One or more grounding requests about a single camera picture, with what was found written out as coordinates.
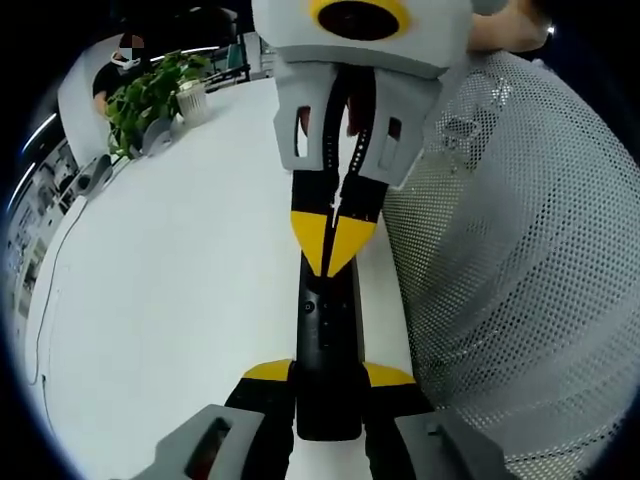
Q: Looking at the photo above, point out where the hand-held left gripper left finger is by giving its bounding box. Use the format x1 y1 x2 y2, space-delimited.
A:
114 358 298 480

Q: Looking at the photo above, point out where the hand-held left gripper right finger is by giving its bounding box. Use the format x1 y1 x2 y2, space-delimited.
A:
359 362 517 480

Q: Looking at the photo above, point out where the black remote control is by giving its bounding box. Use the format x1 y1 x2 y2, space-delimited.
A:
294 252 364 442

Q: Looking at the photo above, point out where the person's right hand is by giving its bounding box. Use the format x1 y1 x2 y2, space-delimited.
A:
468 0 552 54

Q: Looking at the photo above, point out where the dark office chair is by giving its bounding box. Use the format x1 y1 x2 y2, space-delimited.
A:
212 17 254 94

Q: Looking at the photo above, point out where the green potted plant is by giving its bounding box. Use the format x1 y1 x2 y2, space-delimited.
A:
103 49 212 162

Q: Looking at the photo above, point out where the grey curved stand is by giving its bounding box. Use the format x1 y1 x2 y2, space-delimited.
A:
141 116 179 157

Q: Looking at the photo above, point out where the long thin table cable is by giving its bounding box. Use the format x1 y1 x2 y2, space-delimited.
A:
28 193 92 387

